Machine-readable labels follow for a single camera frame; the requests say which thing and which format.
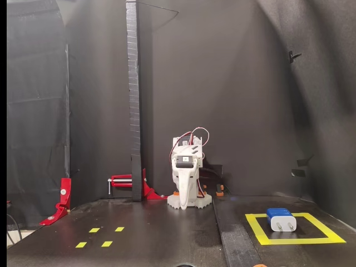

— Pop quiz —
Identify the red screw clamp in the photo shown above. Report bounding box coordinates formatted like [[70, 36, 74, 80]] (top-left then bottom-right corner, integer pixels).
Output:
[[107, 167, 169, 201]]

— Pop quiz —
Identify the blue white charger block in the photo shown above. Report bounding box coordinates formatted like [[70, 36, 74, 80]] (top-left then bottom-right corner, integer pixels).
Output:
[[266, 207, 298, 233]]

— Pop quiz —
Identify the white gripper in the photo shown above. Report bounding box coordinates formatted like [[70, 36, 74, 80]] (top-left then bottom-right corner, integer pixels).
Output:
[[171, 151, 200, 211]]

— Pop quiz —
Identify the red white black servo cable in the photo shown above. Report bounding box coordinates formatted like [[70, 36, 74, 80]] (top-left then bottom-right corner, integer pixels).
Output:
[[169, 131, 193, 167], [191, 127, 211, 147]]

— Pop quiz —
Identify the black flat strip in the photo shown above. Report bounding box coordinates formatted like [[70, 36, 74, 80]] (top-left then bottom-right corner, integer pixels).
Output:
[[212, 196, 264, 267]]

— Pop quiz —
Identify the dark fabric sheet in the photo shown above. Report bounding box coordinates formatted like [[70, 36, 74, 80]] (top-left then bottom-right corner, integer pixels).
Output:
[[7, 0, 70, 231]]

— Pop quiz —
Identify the yellow tape square outline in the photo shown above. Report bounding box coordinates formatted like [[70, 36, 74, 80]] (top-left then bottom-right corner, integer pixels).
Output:
[[244, 212, 347, 246]]

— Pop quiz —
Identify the black backdrop cloth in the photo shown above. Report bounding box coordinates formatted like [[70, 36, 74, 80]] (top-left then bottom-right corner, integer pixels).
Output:
[[65, 0, 356, 231]]

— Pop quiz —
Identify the red angled bracket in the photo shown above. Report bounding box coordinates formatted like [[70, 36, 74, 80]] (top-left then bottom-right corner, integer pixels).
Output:
[[38, 177, 72, 226]]

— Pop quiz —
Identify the black foam post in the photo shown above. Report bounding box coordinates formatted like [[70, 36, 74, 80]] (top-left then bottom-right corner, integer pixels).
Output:
[[125, 0, 144, 201]]

